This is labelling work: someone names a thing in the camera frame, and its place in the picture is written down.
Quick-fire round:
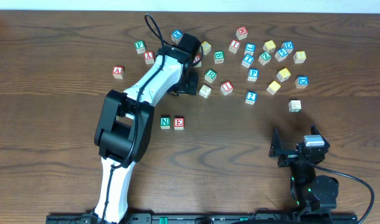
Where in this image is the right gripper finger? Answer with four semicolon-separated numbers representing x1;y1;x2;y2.
311;125;330;148
268;129;283;158

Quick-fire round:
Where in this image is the red E block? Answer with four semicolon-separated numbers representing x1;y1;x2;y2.
174;118;184;130

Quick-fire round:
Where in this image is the green N block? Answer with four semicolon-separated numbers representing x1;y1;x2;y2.
160;117;171;129

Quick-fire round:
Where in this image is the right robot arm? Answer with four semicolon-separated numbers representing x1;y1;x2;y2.
268;126;339;221

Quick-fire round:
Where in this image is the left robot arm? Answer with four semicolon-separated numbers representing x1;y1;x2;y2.
92;44;200;223

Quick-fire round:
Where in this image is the white K block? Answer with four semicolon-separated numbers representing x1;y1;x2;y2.
199;85;212;98

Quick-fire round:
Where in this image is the green R block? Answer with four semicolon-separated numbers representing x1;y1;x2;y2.
204;69;217;83

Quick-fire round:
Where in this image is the red U block upper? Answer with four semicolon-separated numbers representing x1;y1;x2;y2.
192;55;202;68

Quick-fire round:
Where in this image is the white F block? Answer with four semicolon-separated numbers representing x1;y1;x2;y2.
288;100;302;113

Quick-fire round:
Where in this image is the red I block lower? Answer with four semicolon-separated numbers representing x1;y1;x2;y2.
221;81;234;95

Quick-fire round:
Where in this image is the red i block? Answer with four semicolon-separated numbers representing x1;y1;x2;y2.
221;81;234;95
229;40;240;54

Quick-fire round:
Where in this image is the green B block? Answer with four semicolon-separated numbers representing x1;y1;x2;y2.
214;50;225;63

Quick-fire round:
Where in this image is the yellow block upper centre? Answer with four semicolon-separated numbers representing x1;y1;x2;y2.
201;41;212;55

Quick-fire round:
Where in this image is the yellow block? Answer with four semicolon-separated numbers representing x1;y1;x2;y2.
201;41;212;55
293;51;306;64
263;40;276;54
267;81;281;95

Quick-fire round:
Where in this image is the blue D block lower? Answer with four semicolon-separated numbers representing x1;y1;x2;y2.
295;76;309;89

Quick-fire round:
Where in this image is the blue d block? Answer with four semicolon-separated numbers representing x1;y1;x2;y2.
281;41;294;54
295;76;309;89

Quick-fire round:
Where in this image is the blue X block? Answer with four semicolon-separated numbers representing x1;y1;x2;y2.
171;30;183;44

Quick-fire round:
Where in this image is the blue 2 block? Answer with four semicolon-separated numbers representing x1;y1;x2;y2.
245;91;257;105

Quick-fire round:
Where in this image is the yellow block lower right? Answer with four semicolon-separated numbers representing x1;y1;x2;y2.
267;81;281;95

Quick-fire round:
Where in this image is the red I block upper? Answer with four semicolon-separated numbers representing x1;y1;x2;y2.
229;40;240;54

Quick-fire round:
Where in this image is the green F block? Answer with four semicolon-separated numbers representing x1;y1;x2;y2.
135;40;146;54

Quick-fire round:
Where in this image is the yellow block mid right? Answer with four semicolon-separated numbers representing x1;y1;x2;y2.
277;68;291;82

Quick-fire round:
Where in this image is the blue T block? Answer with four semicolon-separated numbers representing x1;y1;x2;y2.
241;54;255;68

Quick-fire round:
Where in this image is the blue P block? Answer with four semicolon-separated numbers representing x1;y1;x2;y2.
247;68;259;82

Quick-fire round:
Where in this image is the red A block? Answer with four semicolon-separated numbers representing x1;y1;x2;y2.
112;66;125;79

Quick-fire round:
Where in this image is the blue L block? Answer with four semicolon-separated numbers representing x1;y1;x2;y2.
244;43;256;56

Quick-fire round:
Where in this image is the red H block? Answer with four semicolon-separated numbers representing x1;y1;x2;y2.
236;26;248;40

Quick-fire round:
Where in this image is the yellow block far right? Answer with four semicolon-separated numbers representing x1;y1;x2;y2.
293;51;306;64

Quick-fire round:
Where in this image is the green Z block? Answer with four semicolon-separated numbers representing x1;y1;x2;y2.
259;52;272;65

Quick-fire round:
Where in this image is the blue S block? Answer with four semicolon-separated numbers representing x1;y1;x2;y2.
275;48;288;62

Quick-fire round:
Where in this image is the blue D block upper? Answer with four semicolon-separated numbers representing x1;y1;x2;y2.
281;41;294;54

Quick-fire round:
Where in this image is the yellow block upper right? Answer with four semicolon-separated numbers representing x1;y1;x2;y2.
263;40;276;54

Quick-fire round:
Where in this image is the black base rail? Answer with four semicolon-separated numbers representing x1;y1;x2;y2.
45;212;359;224

